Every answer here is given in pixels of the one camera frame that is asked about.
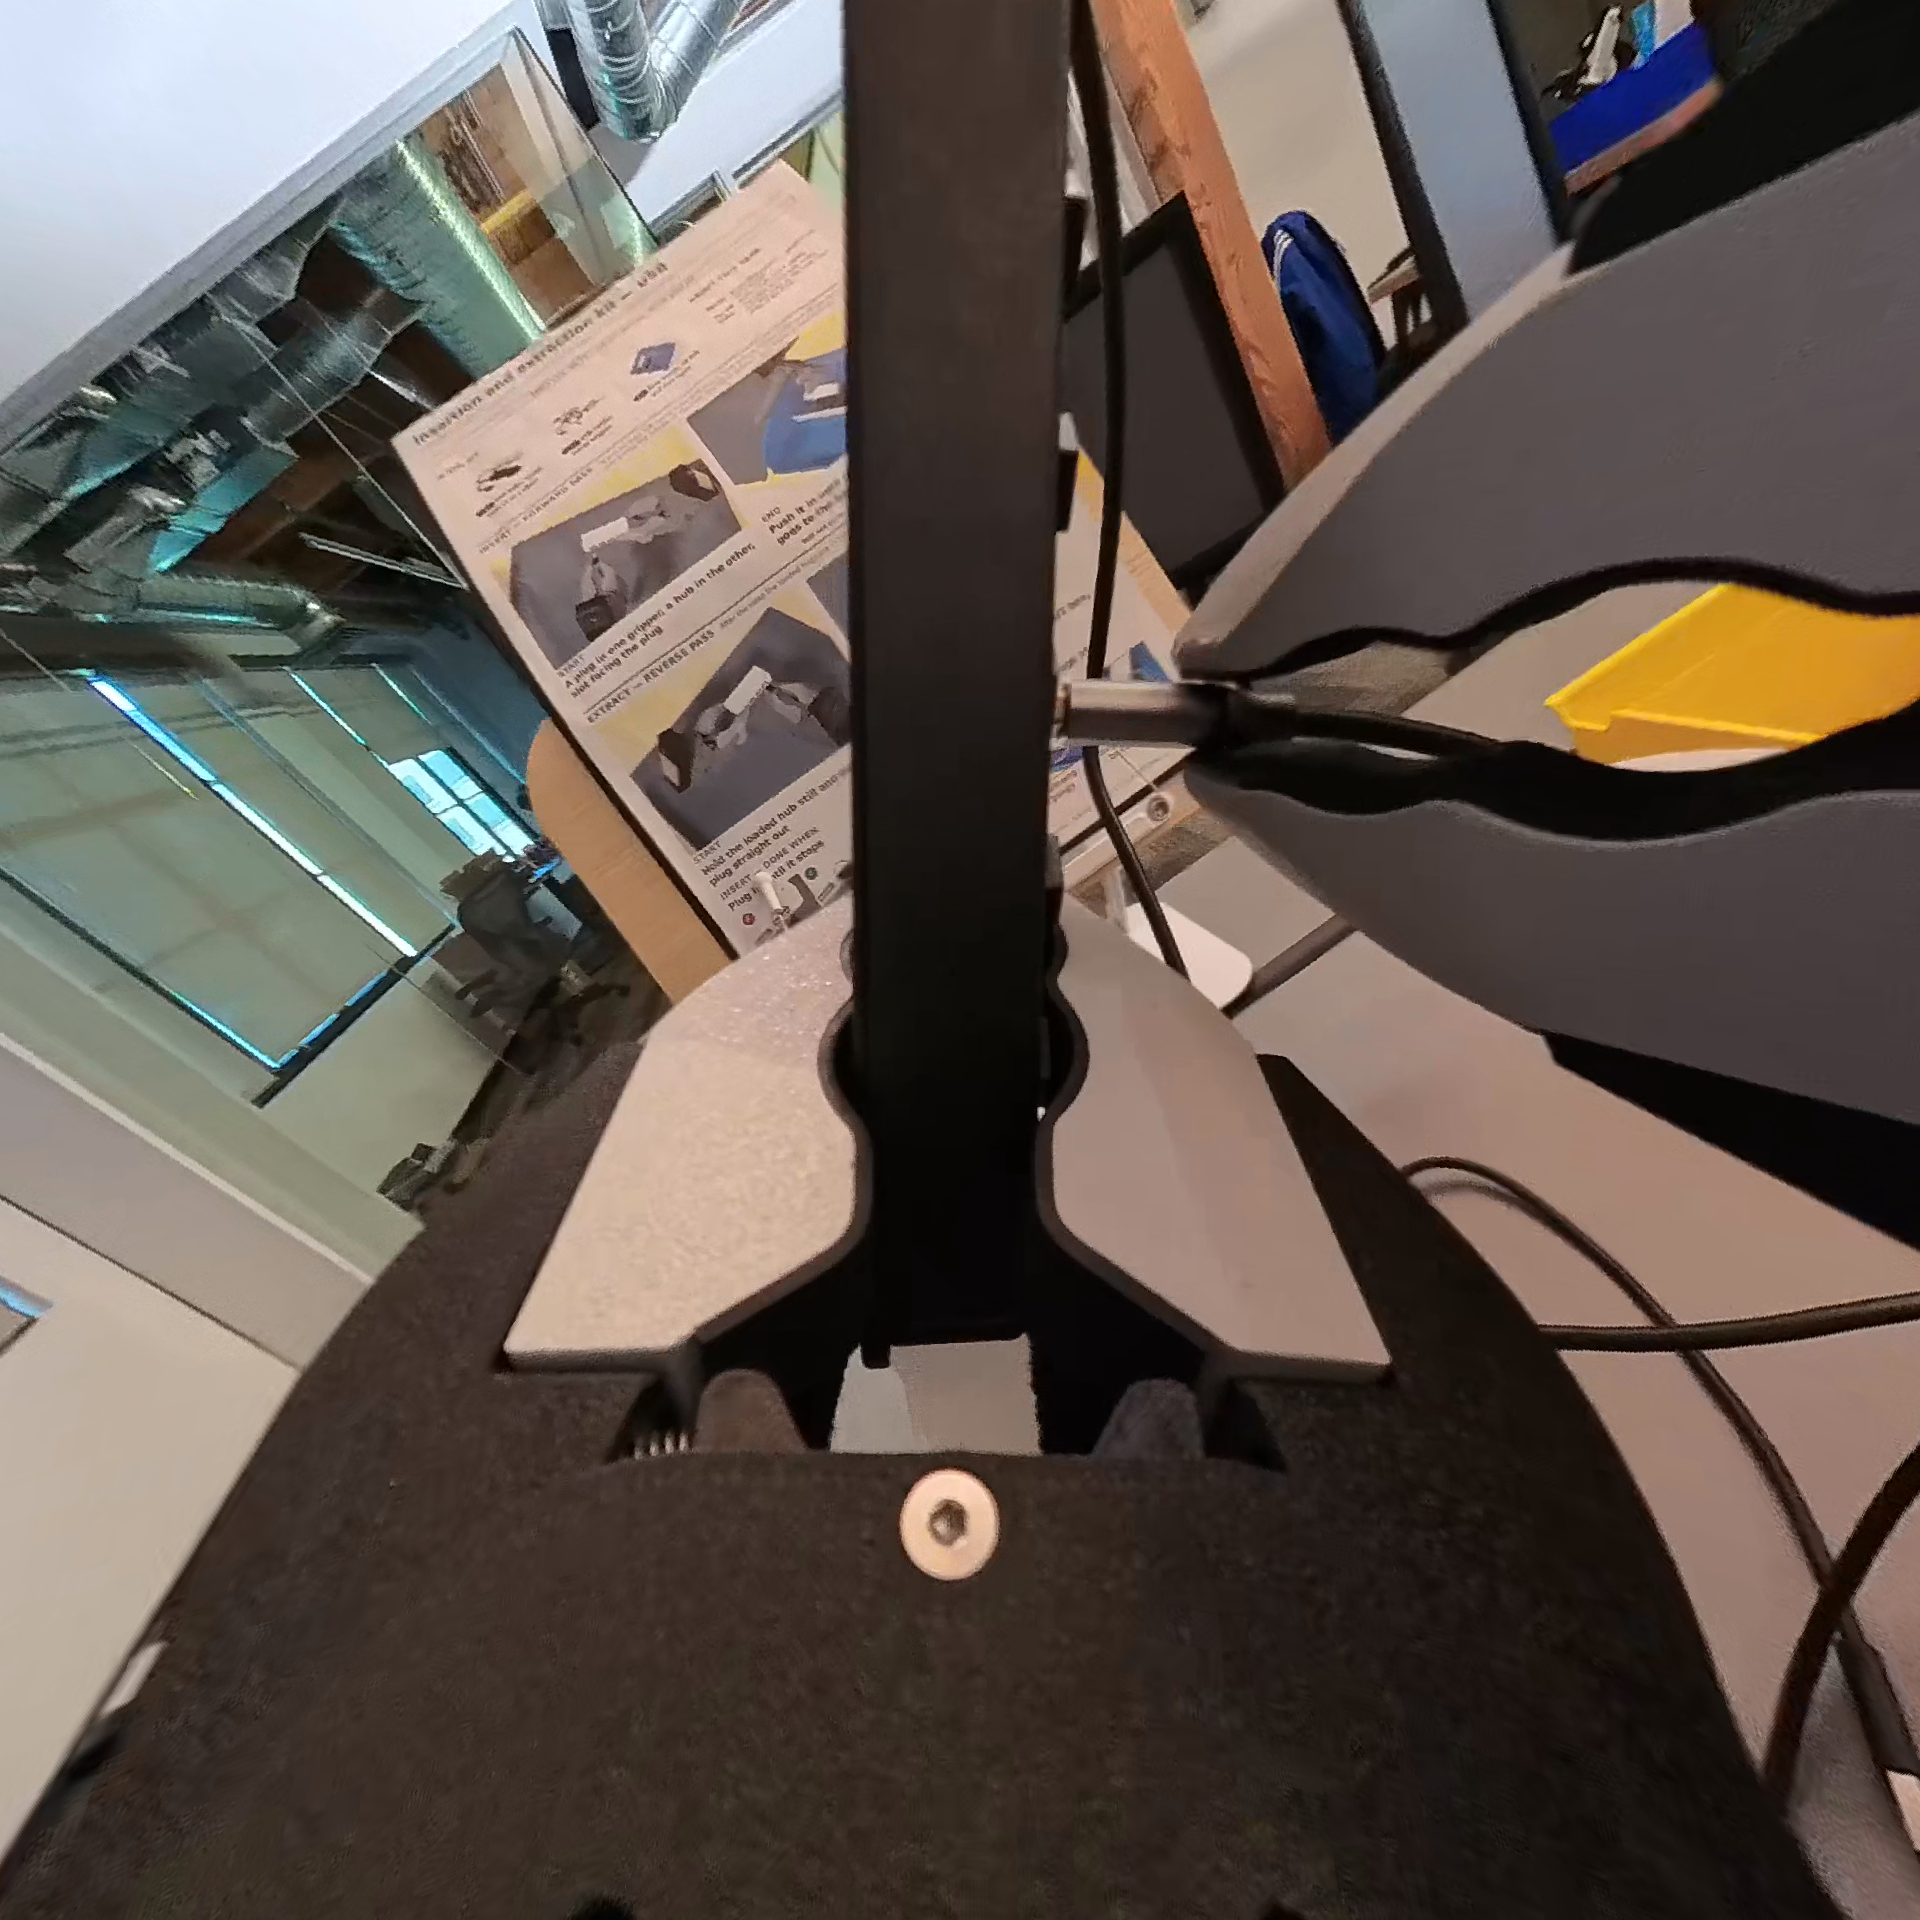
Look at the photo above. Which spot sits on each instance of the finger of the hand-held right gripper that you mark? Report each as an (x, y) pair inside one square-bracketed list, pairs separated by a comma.
[(1621, 421), (1680, 931)]

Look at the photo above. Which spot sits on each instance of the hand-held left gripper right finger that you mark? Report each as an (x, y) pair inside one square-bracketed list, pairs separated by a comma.
[(1216, 1200)]

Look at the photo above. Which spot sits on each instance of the blue jacket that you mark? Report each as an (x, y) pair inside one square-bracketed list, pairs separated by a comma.
[(1322, 316)]

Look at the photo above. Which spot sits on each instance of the black USB hub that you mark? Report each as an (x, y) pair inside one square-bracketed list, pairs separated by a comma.
[(961, 602)]

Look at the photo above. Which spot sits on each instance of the silver ventilation duct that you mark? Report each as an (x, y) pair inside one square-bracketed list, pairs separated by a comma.
[(480, 227), (645, 61)]

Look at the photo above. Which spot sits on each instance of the yellow plastic bin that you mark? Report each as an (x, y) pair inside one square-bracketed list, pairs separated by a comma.
[(1741, 675)]

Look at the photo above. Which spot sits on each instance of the black framed display screen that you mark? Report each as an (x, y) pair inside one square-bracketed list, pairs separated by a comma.
[(1457, 152)]

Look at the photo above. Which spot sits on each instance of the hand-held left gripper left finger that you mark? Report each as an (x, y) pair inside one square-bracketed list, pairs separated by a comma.
[(708, 1200)]

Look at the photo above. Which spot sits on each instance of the black display panel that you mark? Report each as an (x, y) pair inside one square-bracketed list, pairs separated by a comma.
[(1156, 392)]

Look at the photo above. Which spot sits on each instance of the instruction poster board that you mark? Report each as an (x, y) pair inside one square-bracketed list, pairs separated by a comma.
[(662, 573)]

